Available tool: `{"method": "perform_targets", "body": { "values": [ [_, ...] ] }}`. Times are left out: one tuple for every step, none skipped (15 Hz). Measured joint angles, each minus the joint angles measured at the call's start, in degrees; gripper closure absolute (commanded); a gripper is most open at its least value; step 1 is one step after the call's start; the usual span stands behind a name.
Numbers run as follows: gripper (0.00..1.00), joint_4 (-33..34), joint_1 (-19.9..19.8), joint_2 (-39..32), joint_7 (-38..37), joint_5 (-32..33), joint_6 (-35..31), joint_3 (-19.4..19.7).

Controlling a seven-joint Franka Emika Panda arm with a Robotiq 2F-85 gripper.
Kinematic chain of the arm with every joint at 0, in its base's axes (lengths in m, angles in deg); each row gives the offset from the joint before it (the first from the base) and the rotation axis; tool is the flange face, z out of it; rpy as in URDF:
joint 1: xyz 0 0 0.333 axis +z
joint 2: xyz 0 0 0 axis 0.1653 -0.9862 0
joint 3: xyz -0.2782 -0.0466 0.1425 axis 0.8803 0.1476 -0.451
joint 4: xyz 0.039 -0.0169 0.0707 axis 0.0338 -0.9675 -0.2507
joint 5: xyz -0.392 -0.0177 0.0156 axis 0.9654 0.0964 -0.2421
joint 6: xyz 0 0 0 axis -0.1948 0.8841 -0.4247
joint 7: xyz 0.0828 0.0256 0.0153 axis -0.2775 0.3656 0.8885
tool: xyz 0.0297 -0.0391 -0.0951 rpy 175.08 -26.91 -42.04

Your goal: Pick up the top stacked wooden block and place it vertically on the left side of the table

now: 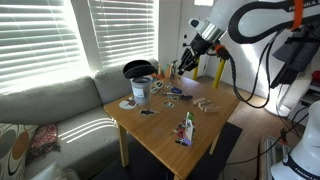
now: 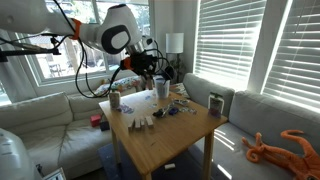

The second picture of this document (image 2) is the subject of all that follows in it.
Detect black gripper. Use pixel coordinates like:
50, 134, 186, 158
128, 50, 158, 86

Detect white plastic cup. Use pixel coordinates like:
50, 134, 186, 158
153, 77, 171, 100

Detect black round lamp head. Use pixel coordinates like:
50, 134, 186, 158
164, 65, 176, 81

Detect floral patterned pillow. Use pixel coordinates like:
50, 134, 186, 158
94, 75, 143, 98

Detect green houseplant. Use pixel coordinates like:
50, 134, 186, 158
169, 54, 186, 84

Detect magazine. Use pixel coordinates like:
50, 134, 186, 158
169, 83, 191, 100

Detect small black toy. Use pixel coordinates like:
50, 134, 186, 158
152, 108, 165, 118

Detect purple printed paper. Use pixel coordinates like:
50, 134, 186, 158
116, 103, 135, 115

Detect silver scissors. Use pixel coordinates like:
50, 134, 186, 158
173, 98, 191, 108

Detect small blue toy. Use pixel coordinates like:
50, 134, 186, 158
168, 106, 180, 117

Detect floor lamp with white shade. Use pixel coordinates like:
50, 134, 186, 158
165, 32, 185, 84

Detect clear plastic pieces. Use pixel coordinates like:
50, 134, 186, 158
181, 106, 198, 116

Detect light wooden table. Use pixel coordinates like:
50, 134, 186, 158
98, 89, 229, 180

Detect large white framed window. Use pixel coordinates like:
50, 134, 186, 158
0, 0, 154, 101

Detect dark blue box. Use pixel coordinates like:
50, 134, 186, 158
99, 114, 111, 132

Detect red box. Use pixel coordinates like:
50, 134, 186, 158
89, 113, 103, 128

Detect white card package purple item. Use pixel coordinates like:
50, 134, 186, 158
207, 92, 225, 118

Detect wide white window blind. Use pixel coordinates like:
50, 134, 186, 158
193, 0, 268, 91

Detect blue rug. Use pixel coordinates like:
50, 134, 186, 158
98, 143, 214, 180

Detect white leather sofa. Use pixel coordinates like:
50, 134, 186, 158
0, 91, 114, 179

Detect grey fabric sofa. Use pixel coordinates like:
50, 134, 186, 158
182, 73, 320, 180

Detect small framed tablet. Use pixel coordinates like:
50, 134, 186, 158
41, 167, 68, 180

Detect narrow white window blind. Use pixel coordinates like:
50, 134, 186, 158
261, 0, 320, 113

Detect orange octopus plush toy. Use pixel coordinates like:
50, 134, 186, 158
242, 129, 320, 180

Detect black camera boom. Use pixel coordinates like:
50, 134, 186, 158
0, 46, 63, 63

